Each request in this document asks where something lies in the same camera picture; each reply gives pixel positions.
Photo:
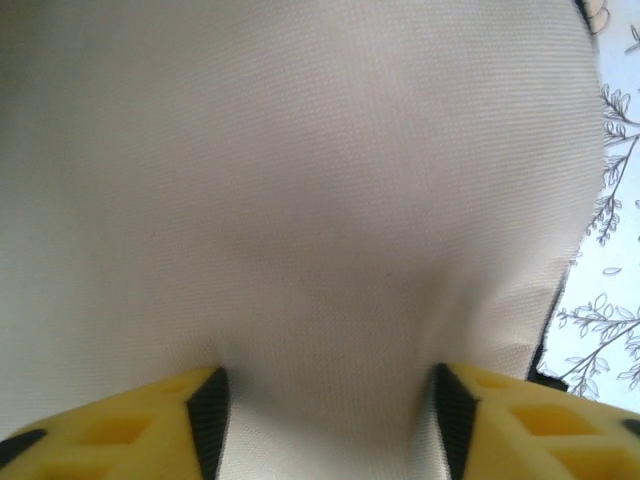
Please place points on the beige canvas backpack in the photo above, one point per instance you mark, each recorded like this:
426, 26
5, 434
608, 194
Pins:
300, 175

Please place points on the floral table cover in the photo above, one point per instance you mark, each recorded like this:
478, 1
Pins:
620, 300

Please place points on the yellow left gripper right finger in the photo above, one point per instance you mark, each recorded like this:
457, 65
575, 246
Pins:
540, 440

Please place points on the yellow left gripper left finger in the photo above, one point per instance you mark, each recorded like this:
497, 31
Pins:
100, 440

